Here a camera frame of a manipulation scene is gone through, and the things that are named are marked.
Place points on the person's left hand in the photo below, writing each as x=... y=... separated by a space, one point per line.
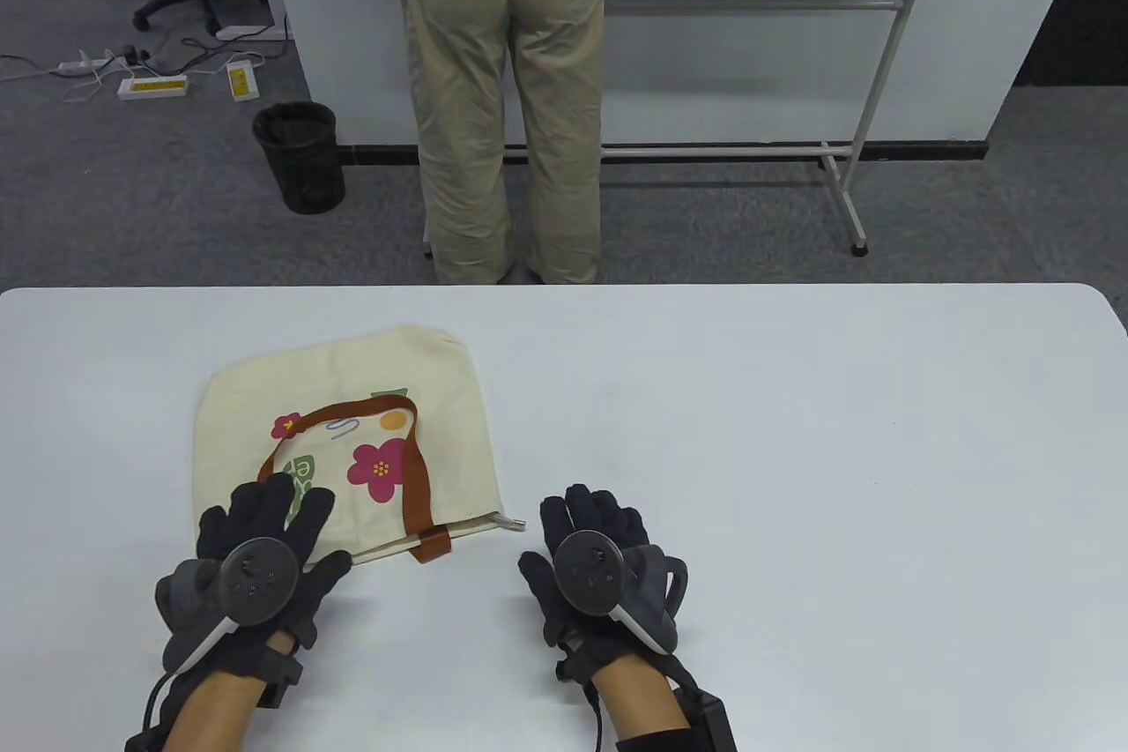
x=264 y=510

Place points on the person's right hand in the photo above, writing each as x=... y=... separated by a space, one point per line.
x=599 y=510

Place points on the cream floral canvas bag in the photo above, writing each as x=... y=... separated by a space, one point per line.
x=423 y=382

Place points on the person's right forearm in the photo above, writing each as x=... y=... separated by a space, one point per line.
x=634 y=699

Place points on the person's left forearm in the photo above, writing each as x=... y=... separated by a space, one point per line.
x=211 y=717

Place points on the grey white hand controller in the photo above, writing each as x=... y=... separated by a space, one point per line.
x=256 y=580
x=589 y=571

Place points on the black mesh waste bin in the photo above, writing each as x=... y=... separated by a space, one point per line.
x=300 y=161

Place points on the short yellow label power strip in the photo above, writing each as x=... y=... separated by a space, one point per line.
x=242 y=80

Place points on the long yellow label power strip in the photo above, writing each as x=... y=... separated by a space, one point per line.
x=154 y=87

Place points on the plain white power strip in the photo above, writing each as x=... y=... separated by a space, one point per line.
x=84 y=66
x=247 y=33

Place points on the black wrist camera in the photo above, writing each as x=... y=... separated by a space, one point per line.
x=709 y=721
x=280 y=681

